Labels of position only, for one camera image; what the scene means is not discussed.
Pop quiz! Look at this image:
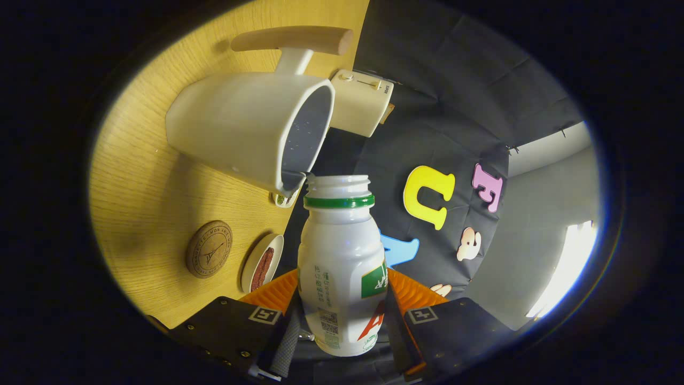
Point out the white divided dish with seeds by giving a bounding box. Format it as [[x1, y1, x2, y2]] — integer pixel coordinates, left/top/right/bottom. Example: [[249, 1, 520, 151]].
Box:
[[273, 188, 300, 208]]

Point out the white cup with wooden handle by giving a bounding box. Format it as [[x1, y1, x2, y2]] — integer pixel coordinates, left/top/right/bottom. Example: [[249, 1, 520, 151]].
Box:
[[166, 26, 354, 198]]

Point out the round cork coaster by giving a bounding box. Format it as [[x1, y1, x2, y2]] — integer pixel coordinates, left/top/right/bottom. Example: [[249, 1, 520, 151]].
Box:
[[186, 220, 234, 279]]

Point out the wooden table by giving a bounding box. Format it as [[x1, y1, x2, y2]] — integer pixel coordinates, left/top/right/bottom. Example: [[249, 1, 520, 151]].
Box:
[[88, 0, 370, 329]]

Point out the ceiling light panel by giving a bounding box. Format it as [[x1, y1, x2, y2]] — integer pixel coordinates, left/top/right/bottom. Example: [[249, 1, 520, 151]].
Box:
[[526, 220, 598, 320]]

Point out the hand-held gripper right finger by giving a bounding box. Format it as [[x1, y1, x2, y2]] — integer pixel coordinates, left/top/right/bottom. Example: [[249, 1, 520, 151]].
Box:
[[382, 267, 503, 381]]

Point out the reddish brown meat slice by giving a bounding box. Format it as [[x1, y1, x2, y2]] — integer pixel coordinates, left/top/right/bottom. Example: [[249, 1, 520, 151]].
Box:
[[250, 247, 275, 292]]

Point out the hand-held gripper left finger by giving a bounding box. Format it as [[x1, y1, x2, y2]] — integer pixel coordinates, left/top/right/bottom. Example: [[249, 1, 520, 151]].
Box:
[[168, 269, 305, 381]]

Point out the cream toaster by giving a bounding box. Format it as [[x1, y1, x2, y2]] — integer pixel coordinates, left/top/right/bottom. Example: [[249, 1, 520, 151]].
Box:
[[330, 69, 394, 138]]

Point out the white juice bottle green ring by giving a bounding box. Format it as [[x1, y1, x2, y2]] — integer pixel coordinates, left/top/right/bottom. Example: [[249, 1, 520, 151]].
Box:
[[297, 175, 387, 357]]

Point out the black backdrop cloth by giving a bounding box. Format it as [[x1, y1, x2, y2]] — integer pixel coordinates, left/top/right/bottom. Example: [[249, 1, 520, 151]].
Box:
[[278, 0, 583, 385]]

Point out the round beige plate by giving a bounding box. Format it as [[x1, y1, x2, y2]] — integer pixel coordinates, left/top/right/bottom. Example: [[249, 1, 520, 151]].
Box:
[[240, 234, 285, 294]]

